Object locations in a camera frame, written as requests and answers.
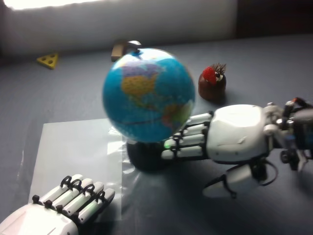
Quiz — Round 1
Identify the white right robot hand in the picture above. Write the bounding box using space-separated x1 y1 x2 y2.
160 104 271 199

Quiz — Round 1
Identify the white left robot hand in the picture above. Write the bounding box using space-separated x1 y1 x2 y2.
0 173 116 235

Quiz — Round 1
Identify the desk globe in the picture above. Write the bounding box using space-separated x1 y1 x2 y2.
102 40 196 172

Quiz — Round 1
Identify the chocolate cake toy with strawberry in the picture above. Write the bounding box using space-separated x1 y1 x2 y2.
197 63 227 100

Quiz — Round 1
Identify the white paper sheet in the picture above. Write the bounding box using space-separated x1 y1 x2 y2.
28 118 137 222

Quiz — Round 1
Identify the grey table cloth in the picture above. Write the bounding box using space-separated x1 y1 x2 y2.
0 34 313 235

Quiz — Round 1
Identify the beige wooden block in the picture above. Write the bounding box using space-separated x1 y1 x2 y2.
111 39 130 62

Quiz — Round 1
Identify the yellow cheese wedge toy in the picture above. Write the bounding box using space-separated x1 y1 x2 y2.
36 52 60 70

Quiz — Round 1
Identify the white backdrop panel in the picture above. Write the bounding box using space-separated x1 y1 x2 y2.
0 0 239 66

